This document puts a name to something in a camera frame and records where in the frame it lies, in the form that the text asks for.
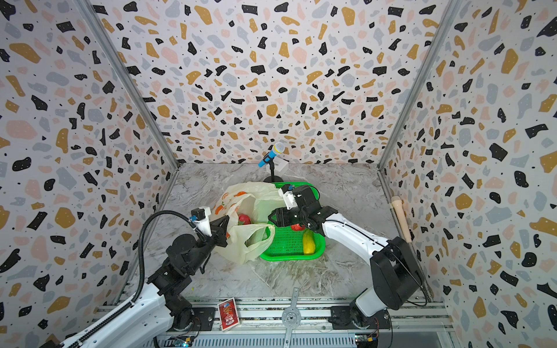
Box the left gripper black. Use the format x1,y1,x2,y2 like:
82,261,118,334
186,214,228,275

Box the red apple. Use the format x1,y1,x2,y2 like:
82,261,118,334
290,224,305,231

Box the cream plastic bag orange print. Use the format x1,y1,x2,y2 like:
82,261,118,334
212,182,286,265

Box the pink dragon fruit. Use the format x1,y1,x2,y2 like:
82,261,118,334
238,214,252,226

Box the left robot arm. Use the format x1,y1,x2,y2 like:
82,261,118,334
44,210,229,347

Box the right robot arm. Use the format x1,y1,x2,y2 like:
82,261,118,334
268,184,424,329

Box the green plastic basket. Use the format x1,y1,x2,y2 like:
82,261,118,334
260,181,326,262

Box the black microphone stand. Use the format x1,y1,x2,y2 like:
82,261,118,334
263,158,284,183

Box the blue toy microphone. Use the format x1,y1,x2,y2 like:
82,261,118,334
258,142,286,168

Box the red playing card box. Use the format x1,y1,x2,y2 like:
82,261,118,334
218,298,240,331

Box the round metal mounting plate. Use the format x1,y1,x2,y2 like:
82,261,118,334
281,306,301,329

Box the beige wooden pestle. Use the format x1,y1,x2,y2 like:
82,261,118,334
391,196,412,244

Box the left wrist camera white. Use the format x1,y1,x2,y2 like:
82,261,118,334
190,206,212,237

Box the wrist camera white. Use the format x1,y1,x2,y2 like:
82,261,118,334
190,206,212,237
279,184,298,210

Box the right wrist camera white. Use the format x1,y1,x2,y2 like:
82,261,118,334
279,184,298,210

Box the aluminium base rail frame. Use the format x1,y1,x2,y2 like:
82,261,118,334
84,295,458,348

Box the black corrugated cable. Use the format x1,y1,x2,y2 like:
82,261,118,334
38,209,203,348

